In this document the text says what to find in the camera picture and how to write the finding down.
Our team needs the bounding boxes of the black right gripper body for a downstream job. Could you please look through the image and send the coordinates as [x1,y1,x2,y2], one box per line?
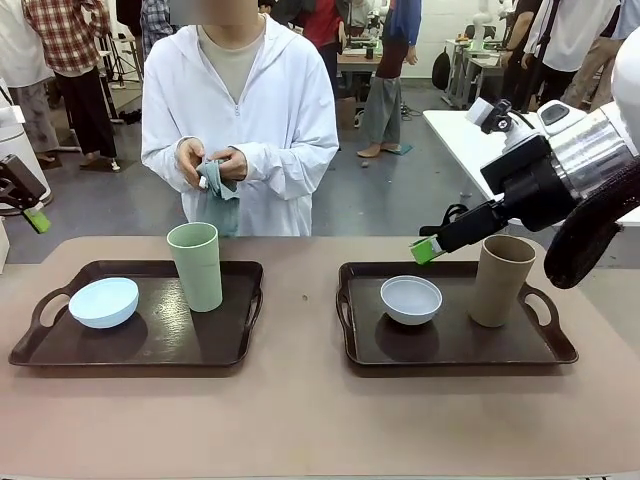
[480,133,584,232]

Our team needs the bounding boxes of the tall brown cup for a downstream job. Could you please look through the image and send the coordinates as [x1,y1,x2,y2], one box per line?
[467,235,537,329]

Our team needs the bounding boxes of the grey-blue bowl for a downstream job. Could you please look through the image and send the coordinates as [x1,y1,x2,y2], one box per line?
[379,274,444,326]

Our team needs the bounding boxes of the light blue bowl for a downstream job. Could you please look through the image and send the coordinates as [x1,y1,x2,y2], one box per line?
[68,277,140,330]

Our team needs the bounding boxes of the tall green cup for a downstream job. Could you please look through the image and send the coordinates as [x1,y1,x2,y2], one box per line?
[166,222,224,314]

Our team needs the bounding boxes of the teal cloth mat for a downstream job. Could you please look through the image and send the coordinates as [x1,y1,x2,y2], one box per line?
[196,158,242,237]

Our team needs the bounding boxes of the person's left forearm white sleeve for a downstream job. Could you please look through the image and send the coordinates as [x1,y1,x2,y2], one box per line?
[242,140,341,201]

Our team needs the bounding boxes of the person's right forearm white sleeve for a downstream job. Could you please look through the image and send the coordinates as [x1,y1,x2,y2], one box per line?
[141,133,189,174]

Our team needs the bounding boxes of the dark brown serving tray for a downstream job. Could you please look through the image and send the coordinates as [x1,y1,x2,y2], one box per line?
[8,258,265,369]
[335,259,580,379]

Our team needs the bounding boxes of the person's right hand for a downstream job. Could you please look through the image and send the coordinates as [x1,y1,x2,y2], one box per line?
[175,138,209,190]

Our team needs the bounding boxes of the person's left hand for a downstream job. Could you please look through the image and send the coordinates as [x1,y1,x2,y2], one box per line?
[212,146,250,182]

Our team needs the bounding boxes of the white side table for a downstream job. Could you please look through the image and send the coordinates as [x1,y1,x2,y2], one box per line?
[422,107,551,221]

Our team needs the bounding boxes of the black stand pole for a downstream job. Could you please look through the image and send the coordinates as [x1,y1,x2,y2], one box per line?
[524,0,556,114]

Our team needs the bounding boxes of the person in khaki trousers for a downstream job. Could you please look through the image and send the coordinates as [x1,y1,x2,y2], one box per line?
[559,34,626,119]

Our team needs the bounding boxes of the person in plain white shirt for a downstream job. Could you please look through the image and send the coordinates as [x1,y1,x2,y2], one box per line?
[0,0,59,164]

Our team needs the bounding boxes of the person in blue jacket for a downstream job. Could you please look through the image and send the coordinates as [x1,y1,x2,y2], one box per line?
[357,0,421,159]

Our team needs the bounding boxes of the grey workbench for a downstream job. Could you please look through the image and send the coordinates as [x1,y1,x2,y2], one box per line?
[449,37,504,109]
[337,42,386,131]

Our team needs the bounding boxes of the cardboard box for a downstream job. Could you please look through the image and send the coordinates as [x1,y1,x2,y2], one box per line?
[337,94,357,132]

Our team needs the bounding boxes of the black backpack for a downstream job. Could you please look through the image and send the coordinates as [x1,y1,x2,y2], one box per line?
[432,47,454,94]

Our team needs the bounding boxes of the person white shirt black trousers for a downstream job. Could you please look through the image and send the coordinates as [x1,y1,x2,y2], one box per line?
[519,0,624,114]

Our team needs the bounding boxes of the person in red plaid shirt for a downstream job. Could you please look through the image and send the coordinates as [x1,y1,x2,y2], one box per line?
[22,0,121,172]

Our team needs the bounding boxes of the person in black clothes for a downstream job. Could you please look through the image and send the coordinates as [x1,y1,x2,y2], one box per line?
[499,0,536,71]

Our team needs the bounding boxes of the person in white hoodie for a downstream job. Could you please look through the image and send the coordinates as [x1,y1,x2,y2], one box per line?
[141,0,341,237]

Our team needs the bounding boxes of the person in blue plaid shirt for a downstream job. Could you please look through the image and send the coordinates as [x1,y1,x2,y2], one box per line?
[139,0,174,49]

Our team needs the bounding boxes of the person in red top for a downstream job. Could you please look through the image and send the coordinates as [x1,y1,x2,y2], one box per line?
[294,0,346,91]

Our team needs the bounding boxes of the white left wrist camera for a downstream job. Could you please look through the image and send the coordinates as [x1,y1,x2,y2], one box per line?
[0,103,26,127]

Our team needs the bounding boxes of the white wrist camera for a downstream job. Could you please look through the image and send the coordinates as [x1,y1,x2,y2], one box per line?
[0,103,26,127]
[466,97,534,149]

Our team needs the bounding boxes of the black fuzzy cable sleeve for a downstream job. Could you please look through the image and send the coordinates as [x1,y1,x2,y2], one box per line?
[543,159,640,291]

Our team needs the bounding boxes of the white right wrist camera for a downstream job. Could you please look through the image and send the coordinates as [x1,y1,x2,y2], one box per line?
[466,97,534,149]

